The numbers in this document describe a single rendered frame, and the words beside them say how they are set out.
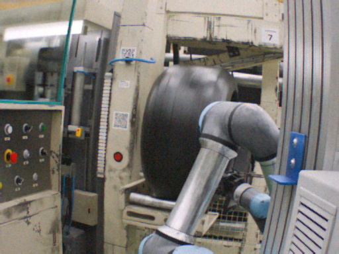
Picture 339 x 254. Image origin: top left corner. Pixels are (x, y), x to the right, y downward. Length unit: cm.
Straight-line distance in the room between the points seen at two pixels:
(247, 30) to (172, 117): 68
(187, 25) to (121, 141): 66
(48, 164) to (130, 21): 74
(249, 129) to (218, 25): 103
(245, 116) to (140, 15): 93
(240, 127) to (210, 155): 12
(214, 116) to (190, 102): 40
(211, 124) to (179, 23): 101
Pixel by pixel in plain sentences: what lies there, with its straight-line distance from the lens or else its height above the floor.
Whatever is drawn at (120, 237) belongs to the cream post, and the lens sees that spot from 186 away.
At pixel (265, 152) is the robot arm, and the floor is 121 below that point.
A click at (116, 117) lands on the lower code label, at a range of 177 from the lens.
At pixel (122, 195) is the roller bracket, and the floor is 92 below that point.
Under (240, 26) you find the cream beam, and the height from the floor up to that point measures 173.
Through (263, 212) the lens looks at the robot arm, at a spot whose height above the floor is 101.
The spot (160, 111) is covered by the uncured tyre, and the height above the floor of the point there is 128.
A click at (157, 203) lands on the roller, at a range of 166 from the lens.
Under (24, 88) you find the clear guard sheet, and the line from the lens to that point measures 143.
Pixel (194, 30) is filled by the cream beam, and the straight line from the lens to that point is 197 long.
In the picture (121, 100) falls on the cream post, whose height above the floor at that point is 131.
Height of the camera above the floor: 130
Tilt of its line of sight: 3 degrees down
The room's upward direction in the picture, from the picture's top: 5 degrees clockwise
